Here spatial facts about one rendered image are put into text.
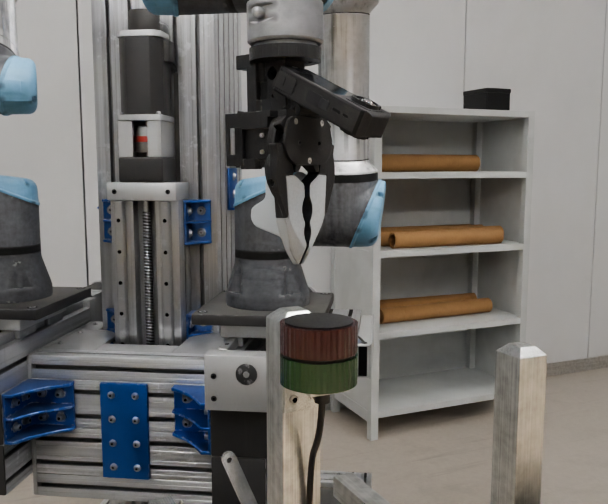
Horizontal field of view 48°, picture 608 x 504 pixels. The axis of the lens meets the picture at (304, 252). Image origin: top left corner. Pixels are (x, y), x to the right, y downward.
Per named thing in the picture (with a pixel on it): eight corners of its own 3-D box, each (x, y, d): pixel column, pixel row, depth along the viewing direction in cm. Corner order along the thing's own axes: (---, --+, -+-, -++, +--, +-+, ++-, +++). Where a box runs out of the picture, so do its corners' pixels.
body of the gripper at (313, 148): (275, 172, 75) (273, 59, 74) (338, 171, 69) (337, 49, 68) (224, 173, 69) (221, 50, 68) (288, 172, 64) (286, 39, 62)
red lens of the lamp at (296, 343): (267, 345, 54) (267, 317, 54) (334, 337, 57) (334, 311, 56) (300, 364, 49) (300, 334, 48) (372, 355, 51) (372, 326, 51)
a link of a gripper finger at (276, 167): (294, 215, 69) (293, 128, 68) (308, 216, 68) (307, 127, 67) (263, 218, 65) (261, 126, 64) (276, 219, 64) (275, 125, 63)
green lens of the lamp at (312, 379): (268, 375, 54) (267, 348, 54) (334, 366, 57) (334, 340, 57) (300, 398, 49) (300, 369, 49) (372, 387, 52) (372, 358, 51)
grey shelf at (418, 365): (330, 410, 362) (331, 112, 343) (470, 388, 397) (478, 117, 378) (370, 441, 321) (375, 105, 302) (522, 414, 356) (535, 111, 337)
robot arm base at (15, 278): (-5, 288, 138) (-8, 239, 137) (66, 289, 136) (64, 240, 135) (-52, 302, 123) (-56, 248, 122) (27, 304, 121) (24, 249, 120)
